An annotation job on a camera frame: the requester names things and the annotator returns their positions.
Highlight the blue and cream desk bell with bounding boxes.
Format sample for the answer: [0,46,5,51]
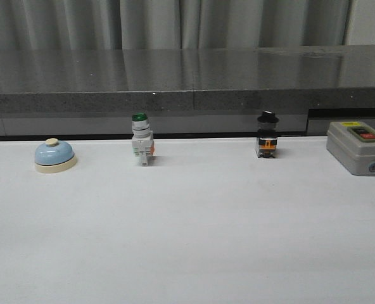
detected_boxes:
[34,138,77,174]

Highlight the grey granite counter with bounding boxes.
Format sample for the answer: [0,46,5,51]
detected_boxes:
[0,46,375,139]

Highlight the grey curtain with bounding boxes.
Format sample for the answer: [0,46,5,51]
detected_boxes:
[0,1,375,51]

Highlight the green pushbutton switch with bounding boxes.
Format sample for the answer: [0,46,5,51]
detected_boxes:
[132,113,155,166]

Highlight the black rotary selector switch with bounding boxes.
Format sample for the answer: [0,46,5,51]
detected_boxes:
[255,111,279,158]

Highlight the grey on-off switch box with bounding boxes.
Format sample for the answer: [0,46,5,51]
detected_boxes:
[326,121,375,176]

